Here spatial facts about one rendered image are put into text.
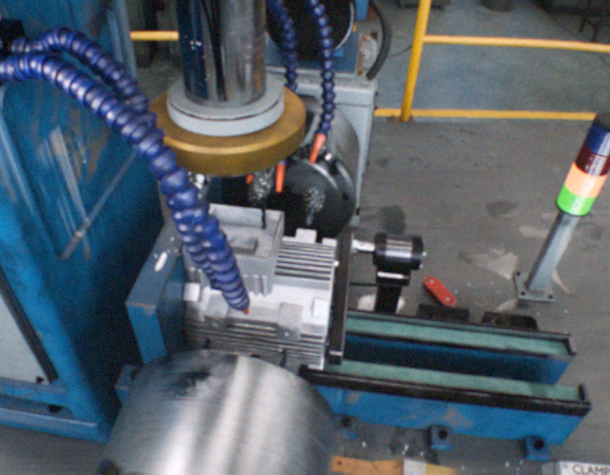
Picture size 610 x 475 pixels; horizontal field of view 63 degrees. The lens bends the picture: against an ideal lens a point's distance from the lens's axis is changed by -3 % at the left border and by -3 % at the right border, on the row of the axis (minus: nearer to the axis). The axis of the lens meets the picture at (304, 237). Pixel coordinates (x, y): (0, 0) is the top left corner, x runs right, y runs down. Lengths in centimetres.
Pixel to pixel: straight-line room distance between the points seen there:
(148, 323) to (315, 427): 24
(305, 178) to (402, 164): 65
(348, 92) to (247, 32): 55
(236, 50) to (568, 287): 95
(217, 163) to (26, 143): 20
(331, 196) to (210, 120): 41
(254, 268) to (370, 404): 33
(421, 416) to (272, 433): 43
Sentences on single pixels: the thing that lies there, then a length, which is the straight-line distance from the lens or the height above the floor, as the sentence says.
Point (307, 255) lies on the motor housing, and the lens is 73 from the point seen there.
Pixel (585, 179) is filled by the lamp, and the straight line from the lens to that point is 103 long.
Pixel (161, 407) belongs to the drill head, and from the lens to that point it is 54.
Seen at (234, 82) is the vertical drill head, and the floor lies 138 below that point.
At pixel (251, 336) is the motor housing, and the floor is 103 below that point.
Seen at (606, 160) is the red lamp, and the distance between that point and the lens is 101.
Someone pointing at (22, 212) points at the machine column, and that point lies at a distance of 59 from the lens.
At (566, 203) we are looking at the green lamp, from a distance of 106.
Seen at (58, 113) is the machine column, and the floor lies 132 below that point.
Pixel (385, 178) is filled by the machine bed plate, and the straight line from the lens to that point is 143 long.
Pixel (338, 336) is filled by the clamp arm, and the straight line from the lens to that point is 73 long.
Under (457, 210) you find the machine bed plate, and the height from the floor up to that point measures 80.
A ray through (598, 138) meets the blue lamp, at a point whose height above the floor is 119.
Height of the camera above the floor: 161
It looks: 42 degrees down
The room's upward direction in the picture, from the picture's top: 3 degrees clockwise
